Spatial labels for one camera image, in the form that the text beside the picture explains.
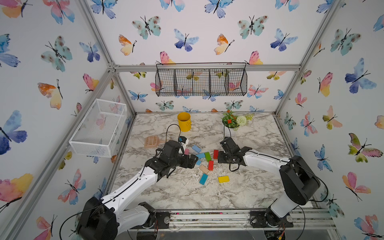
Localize yellow block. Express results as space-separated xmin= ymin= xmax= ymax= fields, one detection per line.
xmin=218 ymin=176 xmax=230 ymax=183

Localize teal block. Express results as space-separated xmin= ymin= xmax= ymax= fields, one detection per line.
xmin=199 ymin=174 xmax=208 ymax=185

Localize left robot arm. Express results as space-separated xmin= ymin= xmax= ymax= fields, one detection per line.
xmin=76 ymin=141 xmax=198 ymax=240

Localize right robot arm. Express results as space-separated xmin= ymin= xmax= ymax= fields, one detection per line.
xmin=218 ymin=137 xmax=321 ymax=228

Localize pink plastic scoop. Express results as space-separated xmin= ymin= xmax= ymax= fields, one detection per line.
xmin=144 ymin=136 xmax=165 ymax=149

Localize dark green block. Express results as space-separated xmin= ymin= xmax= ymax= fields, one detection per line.
xmin=205 ymin=152 xmax=212 ymax=162

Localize potted flower plant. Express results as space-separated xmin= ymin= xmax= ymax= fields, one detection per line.
xmin=222 ymin=110 xmax=254 ymax=130

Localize natural wood block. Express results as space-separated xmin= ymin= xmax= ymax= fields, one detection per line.
xmin=199 ymin=165 xmax=210 ymax=175

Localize light blue block middle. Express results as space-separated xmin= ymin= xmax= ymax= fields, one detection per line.
xmin=197 ymin=153 xmax=205 ymax=159

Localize light blue block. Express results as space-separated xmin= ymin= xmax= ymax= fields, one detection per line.
xmin=197 ymin=153 xmax=205 ymax=159
xmin=192 ymin=145 xmax=201 ymax=153

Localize light blue block upper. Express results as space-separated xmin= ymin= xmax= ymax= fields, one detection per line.
xmin=192 ymin=145 xmax=201 ymax=153

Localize yellow cup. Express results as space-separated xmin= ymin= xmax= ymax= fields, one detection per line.
xmin=178 ymin=112 xmax=192 ymax=132

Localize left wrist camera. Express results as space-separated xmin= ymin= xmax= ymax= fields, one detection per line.
xmin=179 ymin=136 xmax=189 ymax=149

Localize aluminium front rail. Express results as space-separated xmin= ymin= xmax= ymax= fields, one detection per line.
xmin=128 ymin=208 xmax=337 ymax=232

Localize white mesh wall basket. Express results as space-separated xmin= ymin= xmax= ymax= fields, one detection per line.
xmin=69 ymin=99 xmax=127 ymax=158

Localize black wire wall basket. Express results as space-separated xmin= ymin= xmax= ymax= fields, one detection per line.
xmin=153 ymin=63 xmax=248 ymax=97

